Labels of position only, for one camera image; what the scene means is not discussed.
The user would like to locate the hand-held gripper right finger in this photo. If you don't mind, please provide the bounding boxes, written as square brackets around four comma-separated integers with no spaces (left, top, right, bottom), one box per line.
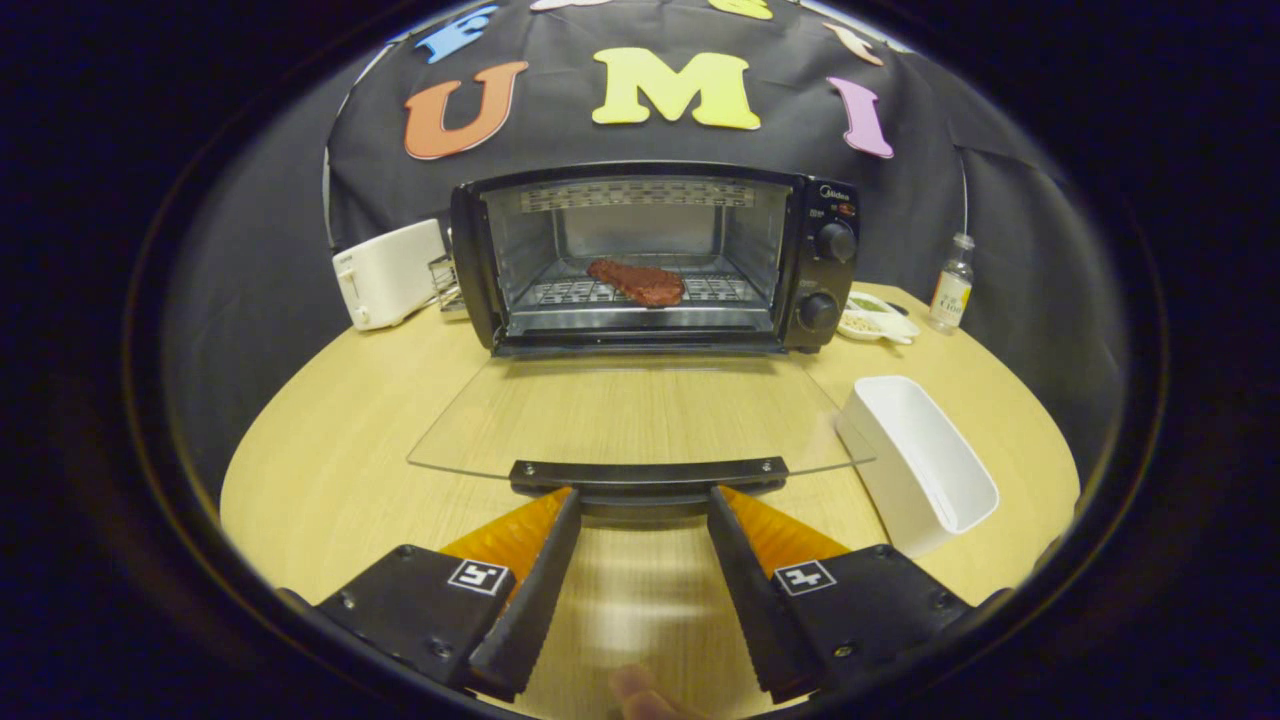
[706,485,976,704]

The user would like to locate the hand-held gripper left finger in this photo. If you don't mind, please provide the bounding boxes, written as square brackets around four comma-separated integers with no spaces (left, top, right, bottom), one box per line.
[280,486,583,704]

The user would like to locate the black toaster oven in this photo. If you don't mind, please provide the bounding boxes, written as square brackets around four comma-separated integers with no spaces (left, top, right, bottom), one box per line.
[406,162,877,523]

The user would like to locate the red meat steak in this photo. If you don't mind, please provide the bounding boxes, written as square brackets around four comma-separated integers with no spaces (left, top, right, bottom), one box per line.
[586,259,687,308]

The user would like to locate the white bread toaster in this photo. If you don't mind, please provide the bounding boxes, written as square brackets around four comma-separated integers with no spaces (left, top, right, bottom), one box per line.
[332,219,448,332]

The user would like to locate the white rectangular tray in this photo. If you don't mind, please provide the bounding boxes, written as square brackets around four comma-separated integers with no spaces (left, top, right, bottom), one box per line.
[836,375,1001,559]

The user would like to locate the white divided dish with grains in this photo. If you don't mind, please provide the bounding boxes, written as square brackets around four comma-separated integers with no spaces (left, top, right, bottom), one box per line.
[838,291,921,346]

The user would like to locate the clear glass bottle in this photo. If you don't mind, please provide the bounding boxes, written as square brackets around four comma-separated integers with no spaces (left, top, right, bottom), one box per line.
[928,233,976,334]

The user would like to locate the metal wire rack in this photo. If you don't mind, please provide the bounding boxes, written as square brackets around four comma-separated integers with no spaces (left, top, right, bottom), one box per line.
[428,254,469,313]

